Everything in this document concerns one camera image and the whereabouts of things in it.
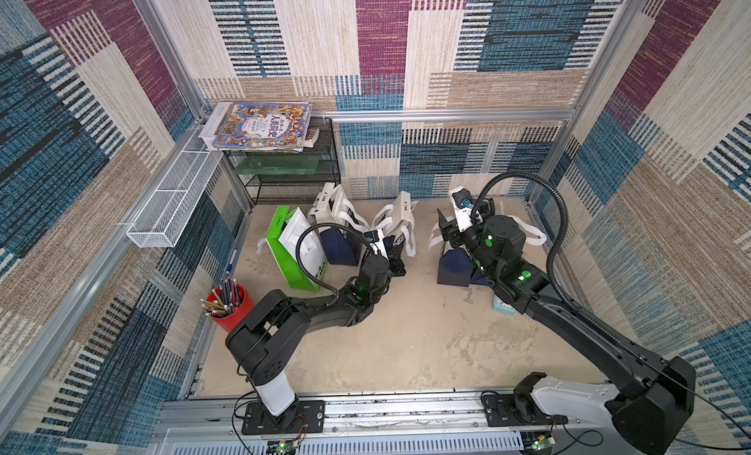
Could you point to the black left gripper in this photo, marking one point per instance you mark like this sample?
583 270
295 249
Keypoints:
394 261

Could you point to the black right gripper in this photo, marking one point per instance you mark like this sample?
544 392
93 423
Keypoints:
453 235

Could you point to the navy white takeout bag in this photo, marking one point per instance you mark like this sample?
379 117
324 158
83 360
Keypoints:
531 235
455 267
332 205
397 219

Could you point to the green white takeout bag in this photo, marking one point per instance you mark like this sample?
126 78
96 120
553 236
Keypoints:
282 237

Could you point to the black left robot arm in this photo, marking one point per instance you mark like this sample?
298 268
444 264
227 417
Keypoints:
264 342

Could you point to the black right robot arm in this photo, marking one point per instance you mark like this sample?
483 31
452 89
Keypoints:
655 395

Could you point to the teal small alarm clock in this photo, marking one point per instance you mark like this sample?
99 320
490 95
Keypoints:
499 306

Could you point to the green folder on shelf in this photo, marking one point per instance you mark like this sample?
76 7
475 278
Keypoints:
278 165

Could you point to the colourful picture book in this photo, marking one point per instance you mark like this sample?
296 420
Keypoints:
260 127

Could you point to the red pencil cup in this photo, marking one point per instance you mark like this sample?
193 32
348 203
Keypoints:
228 304

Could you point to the black wire mesh shelf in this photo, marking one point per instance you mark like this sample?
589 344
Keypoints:
279 177

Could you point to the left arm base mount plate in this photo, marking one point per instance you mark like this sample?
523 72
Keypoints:
303 416

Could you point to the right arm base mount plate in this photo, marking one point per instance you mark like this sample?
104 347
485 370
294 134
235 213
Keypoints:
518 408

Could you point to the white wire mesh basket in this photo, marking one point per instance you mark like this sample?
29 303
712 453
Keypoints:
161 222

